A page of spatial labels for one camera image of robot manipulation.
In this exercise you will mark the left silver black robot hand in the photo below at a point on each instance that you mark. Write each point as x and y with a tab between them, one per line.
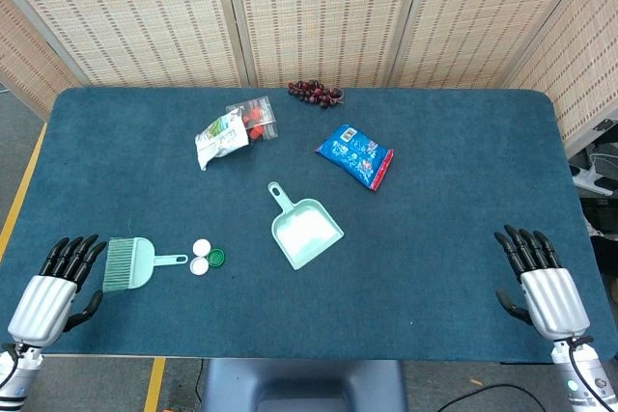
41	303

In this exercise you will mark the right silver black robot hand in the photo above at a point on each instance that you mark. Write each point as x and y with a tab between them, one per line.
555	296

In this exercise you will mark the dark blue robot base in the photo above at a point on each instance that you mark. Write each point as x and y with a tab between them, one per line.
301	385

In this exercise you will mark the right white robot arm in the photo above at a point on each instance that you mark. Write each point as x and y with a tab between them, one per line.
581	373

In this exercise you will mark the white bottle cap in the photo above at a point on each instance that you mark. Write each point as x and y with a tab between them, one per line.
202	247
198	266

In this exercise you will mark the green bottle cap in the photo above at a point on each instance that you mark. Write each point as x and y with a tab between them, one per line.
216	258

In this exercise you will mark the white green snack bag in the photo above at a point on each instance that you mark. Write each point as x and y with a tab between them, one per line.
219	139

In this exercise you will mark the blue snack bag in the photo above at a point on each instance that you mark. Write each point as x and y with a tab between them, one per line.
355	155

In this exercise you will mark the teal felt table mat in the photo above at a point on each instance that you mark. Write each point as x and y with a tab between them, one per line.
309	238

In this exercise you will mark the mint green dustpan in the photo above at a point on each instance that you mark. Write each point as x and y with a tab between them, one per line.
301	231

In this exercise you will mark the clear bag of red pieces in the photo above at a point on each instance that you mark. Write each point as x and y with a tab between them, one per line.
258	118

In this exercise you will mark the bunch of dark red grapes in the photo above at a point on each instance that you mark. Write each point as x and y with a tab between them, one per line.
314	91

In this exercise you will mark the woven bamboo folding screen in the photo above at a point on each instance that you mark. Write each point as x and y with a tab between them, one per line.
309	16

